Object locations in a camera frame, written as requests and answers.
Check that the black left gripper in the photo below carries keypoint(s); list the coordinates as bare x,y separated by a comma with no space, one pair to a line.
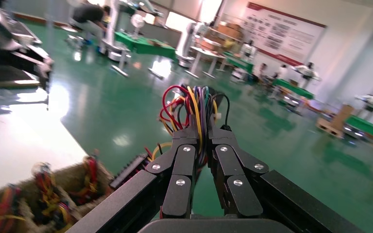
0,29

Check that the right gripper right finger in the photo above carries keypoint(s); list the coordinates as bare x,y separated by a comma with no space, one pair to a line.
231,189

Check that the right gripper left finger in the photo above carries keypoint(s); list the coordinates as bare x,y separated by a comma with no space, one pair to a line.
181,193

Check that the person in black shirt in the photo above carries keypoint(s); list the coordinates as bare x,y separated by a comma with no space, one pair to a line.
88,14

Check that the brown cardboard divider box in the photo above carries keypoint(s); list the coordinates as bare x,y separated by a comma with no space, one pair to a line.
66,180

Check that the green cloth table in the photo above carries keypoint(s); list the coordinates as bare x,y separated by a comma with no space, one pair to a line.
148,46
371,128
294,88
239,62

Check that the wooden pallet crate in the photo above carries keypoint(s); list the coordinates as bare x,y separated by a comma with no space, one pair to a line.
337,120

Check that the white table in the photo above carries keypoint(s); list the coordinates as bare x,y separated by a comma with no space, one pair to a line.
205,53

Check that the stacked cardboard boxes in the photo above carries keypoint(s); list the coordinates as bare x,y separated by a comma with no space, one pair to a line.
230,32

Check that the white wall poster board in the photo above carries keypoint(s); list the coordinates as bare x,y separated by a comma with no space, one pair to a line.
279,32

